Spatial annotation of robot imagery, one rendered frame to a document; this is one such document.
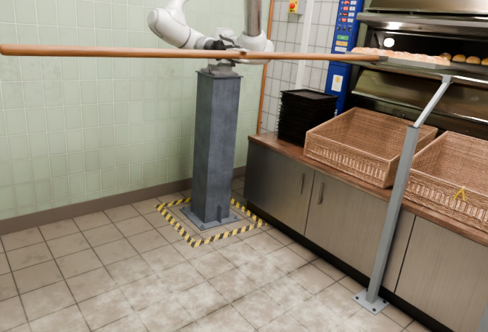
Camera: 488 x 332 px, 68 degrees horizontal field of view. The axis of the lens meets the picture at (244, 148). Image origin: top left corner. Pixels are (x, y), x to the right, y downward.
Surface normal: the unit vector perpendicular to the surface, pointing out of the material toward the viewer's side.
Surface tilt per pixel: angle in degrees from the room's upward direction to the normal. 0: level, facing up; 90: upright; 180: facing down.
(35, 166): 90
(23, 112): 90
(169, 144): 90
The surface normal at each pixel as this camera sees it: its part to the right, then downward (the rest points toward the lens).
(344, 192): -0.77, 0.14
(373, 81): -0.69, -0.19
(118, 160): 0.63, 0.30
